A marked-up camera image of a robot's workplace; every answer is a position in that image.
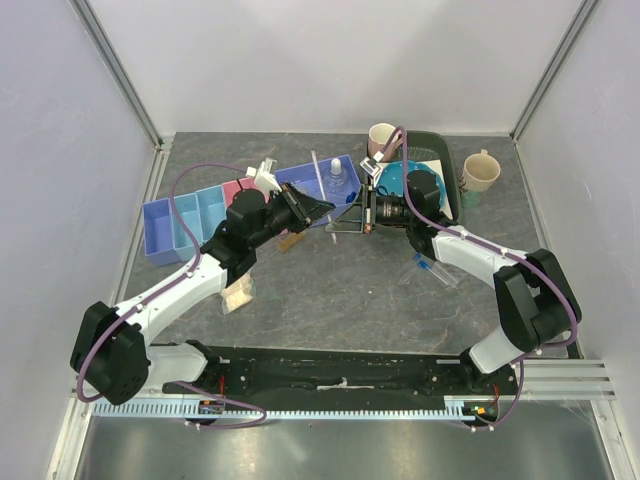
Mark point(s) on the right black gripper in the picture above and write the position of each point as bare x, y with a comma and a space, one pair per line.
351, 226

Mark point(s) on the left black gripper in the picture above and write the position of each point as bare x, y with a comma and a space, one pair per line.
308, 209

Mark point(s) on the glass stirring rod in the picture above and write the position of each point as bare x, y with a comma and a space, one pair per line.
321, 186

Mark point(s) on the glass flask white stopper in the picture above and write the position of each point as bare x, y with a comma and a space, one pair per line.
336, 182

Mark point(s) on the bag of cotton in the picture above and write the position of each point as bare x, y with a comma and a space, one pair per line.
238, 294

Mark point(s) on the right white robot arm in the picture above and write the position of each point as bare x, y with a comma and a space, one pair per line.
535, 302

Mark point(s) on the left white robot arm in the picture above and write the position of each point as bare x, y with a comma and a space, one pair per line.
115, 352

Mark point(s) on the large purple bin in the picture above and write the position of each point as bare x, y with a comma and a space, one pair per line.
303, 178

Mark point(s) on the brown wooden spatula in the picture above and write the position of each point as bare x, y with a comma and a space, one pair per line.
290, 240

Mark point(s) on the blue polka dot plate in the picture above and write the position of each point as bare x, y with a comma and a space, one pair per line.
390, 181

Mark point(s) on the pink mug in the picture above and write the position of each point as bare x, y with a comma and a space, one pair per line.
383, 135

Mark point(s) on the blue cap test tube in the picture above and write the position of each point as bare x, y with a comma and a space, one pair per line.
439, 271

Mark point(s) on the pink bin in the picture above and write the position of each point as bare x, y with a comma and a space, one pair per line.
232, 192

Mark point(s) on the white square plate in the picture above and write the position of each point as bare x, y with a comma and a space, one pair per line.
447, 172

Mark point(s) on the dark green tray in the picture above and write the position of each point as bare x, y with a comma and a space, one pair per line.
424, 146

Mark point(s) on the light blue bin right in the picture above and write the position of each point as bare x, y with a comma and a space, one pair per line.
212, 210

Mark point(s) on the light blue bin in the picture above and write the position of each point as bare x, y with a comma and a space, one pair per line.
212, 210
186, 212

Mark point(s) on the light blue bin left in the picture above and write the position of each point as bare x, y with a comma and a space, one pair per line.
186, 212

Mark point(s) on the cream floral mug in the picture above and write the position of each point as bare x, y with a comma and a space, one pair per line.
480, 171

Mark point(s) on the small purple bin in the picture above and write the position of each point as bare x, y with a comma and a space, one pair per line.
158, 234

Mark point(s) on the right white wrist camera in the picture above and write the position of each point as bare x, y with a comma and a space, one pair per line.
372, 168

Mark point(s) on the light blue cable duct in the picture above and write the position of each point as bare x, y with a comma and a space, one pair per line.
194, 408

